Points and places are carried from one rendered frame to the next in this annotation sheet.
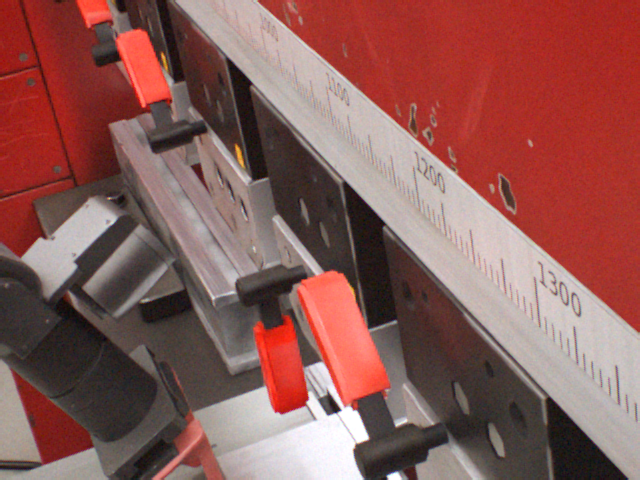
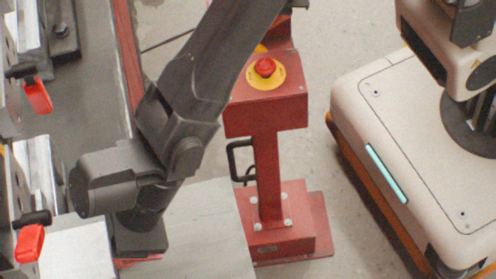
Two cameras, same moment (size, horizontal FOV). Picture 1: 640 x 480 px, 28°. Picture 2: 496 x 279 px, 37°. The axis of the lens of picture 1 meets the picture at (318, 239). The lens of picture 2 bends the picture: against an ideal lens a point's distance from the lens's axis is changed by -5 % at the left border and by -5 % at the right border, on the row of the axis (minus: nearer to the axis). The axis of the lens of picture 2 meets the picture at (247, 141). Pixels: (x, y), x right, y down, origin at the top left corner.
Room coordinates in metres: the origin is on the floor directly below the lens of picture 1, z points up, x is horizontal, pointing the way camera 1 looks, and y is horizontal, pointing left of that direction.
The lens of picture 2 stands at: (1.16, 0.35, 1.93)
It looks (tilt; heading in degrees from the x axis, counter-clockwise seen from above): 59 degrees down; 187
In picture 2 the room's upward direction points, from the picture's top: 7 degrees counter-clockwise
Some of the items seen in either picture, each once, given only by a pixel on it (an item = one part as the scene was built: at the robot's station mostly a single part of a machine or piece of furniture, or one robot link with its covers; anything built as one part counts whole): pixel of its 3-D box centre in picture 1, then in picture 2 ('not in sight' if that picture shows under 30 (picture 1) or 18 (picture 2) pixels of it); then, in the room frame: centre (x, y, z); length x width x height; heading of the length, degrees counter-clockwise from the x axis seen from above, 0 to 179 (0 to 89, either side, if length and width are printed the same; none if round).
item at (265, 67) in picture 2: not in sight; (265, 70); (0.32, 0.29, 0.79); 0.04 x 0.04 x 0.04
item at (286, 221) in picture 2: not in sight; (270, 211); (0.28, 0.28, 0.13); 0.10 x 0.10 x 0.01; 8
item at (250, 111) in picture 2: not in sight; (257, 64); (0.28, 0.28, 0.75); 0.20 x 0.16 x 0.18; 8
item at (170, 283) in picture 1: (136, 247); not in sight; (1.38, 0.22, 0.89); 0.30 x 0.05 x 0.03; 15
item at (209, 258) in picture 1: (186, 226); not in sight; (1.34, 0.15, 0.92); 0.50 x 0.06 x 0.10; 15
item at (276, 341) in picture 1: (285, 339); (30, 90); (0.64, 0.03, 1.20); 0.04 x 0.02 x 0.10; 105
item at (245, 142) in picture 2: not in sight; (241, 161); (0.29, 0.22, 0.40); 0.06 x 0.02 x 0.18; 98
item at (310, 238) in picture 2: not in sight; (283, 220); (0.27, 0.31, 0.06); 0.25 x 0.20 x 0.12; 98
